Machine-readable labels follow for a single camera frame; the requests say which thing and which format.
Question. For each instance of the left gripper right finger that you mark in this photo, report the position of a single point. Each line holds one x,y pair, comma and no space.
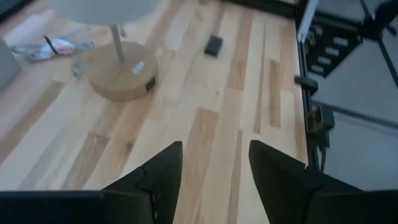
280,186

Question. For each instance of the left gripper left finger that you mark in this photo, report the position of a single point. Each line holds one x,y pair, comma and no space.
158,193

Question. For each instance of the white shade wooden base lamp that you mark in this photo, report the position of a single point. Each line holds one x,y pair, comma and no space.
121,77

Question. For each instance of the black plastic box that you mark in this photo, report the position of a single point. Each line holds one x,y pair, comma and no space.
213,46

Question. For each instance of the white flat strip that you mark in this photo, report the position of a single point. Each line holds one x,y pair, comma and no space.
307,21

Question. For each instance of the clear plastic wrapped bundle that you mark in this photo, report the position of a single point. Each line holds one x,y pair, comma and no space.
59,46

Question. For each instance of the black table-level camera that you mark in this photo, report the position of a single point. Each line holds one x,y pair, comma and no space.
328,116

